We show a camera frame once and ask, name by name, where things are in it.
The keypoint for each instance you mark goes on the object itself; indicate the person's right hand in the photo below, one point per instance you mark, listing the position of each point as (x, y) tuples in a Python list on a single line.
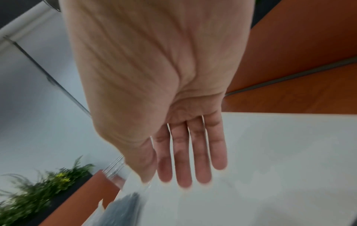
[(145, 77)]

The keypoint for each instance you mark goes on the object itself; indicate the packet of black straws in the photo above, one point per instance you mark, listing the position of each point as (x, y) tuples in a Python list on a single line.
[(125, 207)]

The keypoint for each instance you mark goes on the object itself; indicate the orange leather bench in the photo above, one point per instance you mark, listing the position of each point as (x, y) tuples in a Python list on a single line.
[(292, 44), (83, 198)]

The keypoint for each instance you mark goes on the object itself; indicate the black planter box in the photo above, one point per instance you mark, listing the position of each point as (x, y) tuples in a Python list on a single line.
[(60, 204)]

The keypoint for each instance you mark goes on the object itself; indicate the green plant yellow flowers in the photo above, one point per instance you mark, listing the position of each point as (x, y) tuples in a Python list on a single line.
[(33, 194)]

